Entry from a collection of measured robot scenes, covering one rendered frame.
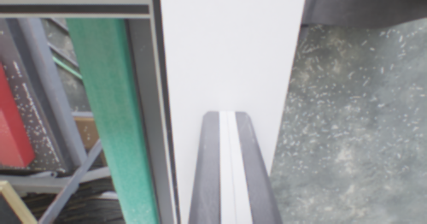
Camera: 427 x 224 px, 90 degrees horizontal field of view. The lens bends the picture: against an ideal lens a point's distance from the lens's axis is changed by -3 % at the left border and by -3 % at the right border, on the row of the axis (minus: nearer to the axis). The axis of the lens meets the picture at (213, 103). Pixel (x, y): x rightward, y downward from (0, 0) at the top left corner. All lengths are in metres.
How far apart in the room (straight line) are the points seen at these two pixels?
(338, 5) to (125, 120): 0.85
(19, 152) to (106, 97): 0.54
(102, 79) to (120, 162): 0.08
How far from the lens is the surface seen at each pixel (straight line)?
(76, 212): 1.42
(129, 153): 0.21
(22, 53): 0.60
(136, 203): 0.26
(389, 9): 1.04
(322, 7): 0.92
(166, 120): 0.16
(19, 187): 0.85
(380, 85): 1.38
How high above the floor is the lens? 1.01
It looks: 61 degrees down
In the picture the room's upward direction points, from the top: 178 degrees counter-clockwise
